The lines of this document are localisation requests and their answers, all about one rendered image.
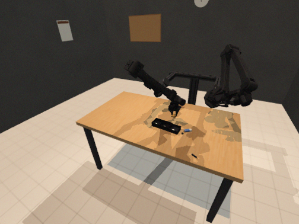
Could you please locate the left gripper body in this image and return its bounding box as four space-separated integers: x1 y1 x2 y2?
222 87 230 107

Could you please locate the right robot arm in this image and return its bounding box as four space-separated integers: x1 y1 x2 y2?
124 60 186 112

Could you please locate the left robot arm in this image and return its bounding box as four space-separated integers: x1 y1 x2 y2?
206 44 258 107

